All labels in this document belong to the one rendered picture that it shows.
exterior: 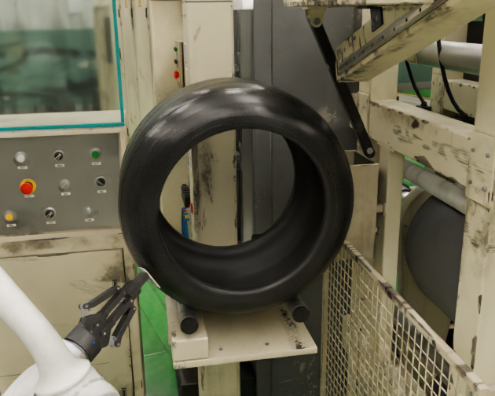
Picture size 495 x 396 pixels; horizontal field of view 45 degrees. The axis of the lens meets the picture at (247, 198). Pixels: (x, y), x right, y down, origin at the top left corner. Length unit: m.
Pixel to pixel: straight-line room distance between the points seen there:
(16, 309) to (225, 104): 0.61
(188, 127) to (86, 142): 0.81
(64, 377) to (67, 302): 1.14
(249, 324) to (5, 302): 0.77
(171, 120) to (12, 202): 0.96
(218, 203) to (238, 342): 0.42
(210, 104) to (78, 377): 0.63
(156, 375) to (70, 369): 1.88
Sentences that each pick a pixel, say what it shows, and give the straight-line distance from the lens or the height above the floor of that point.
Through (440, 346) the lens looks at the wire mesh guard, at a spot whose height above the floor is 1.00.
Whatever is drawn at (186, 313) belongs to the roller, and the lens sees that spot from 1.51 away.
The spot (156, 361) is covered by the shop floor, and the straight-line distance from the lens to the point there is 3.08.
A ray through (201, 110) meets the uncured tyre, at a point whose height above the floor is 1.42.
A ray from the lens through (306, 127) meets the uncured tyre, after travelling 1.39.
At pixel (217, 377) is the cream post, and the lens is 2.03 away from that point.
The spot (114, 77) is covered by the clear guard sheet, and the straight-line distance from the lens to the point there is 2.05.
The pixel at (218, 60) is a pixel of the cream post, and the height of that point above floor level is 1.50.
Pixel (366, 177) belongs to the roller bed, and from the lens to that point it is 1.80.
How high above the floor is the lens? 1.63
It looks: 17 degrees down
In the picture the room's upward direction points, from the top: 1 degrees counter-clockwise
